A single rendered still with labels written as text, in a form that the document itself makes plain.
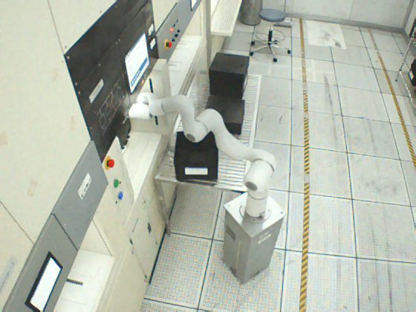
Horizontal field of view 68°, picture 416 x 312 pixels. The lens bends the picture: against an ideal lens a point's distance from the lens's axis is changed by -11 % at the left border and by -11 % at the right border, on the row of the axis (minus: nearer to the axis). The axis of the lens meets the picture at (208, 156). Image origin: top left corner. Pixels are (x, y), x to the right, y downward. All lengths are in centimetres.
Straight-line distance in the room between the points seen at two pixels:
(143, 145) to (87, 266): 90
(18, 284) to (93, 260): 83
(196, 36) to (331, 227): 222
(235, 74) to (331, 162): 142
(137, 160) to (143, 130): 26
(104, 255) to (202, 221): 124
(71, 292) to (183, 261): 116
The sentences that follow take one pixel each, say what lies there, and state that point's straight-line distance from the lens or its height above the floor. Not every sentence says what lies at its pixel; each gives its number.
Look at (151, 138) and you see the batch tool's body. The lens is 236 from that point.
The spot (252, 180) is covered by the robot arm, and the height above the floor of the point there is 117.
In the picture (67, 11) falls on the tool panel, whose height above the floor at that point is 207.
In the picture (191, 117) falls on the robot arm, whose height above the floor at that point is 136.
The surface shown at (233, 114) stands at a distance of 252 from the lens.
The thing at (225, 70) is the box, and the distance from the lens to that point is 271.
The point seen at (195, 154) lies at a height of 77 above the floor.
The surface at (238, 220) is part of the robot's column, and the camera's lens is 205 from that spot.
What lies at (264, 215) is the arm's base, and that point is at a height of 79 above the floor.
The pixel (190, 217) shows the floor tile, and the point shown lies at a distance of 296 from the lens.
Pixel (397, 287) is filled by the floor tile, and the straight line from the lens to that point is 302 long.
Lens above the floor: 249
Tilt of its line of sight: 47 degrees down
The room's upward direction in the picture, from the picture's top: 1 degrees counter-clockwise
